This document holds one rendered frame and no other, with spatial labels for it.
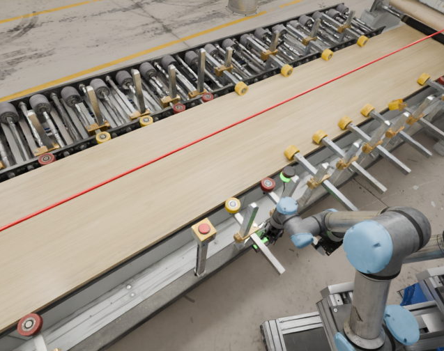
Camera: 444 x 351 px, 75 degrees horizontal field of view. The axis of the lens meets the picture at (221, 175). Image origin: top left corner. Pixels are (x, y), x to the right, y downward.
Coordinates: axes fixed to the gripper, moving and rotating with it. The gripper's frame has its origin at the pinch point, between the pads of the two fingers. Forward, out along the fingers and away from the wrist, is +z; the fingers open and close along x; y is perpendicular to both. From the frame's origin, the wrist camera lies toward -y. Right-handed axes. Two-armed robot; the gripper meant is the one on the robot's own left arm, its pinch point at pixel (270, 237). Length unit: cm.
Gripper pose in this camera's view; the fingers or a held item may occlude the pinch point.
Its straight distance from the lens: 145.1
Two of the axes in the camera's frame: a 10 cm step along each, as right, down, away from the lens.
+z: -1.0, 5.8, 8.1
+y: -5.6, 6.4, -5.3
